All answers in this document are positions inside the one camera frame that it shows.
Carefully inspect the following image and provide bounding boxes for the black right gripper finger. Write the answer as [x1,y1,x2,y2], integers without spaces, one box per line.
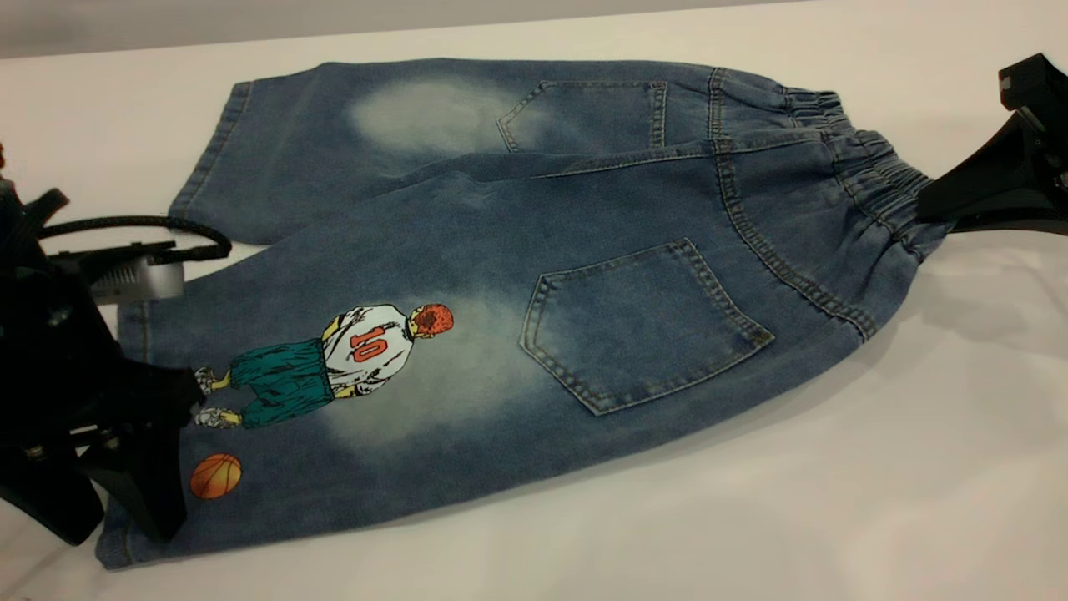
[951,219,1068,236]
[918,117,1068,222]

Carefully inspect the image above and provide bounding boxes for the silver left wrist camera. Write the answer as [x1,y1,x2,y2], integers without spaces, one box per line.
[50,242,184,306]

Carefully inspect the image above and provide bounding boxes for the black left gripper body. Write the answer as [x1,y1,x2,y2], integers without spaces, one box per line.
[0,250,205,460]

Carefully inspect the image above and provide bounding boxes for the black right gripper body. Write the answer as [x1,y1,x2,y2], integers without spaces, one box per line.
[999,54,1068,197]

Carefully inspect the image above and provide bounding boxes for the blue denim printed shorts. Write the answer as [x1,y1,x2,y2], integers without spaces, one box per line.
[96,57,956,570]

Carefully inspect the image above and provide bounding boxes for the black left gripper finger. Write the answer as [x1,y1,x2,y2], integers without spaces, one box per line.
[79,426,189,542]
[0,457,105,548]

